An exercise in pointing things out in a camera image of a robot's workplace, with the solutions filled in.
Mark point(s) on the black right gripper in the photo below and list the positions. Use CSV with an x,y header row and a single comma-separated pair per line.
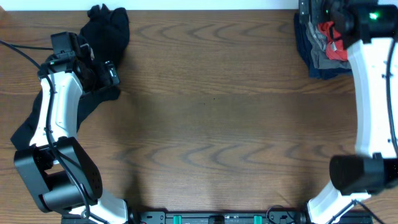
x,y
316,10

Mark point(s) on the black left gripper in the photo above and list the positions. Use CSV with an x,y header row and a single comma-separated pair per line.
x,y
105,80

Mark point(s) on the red printed t-shirt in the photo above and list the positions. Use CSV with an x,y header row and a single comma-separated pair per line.
x,y
334,47

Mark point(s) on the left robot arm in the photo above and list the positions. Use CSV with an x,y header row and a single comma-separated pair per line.
x,y
58,173

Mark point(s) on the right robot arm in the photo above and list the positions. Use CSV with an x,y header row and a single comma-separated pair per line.
x,y
369,33

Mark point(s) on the grey folded shorts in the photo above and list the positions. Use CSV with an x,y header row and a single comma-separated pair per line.
x,y
318,53

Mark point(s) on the black garment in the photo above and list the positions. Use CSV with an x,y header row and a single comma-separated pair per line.
x,y
108,34

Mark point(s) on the navy folded garment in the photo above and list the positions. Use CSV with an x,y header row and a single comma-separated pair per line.
x,y
304,48

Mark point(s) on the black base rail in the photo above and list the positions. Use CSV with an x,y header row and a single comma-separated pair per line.
x,y
278,216

